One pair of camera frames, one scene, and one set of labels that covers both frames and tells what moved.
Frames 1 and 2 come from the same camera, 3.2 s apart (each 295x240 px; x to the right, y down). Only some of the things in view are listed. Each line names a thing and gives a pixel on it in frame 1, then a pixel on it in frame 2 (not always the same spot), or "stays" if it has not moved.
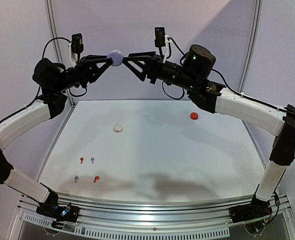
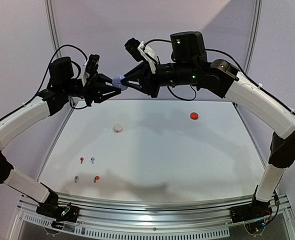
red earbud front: (96, 178) stays
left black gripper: (86, 71) to (93, 89)
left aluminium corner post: (51, 15) stays
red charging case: (194, 116) stays
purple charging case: (116, 56) to (116, 82)
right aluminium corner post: (256, 26) stays
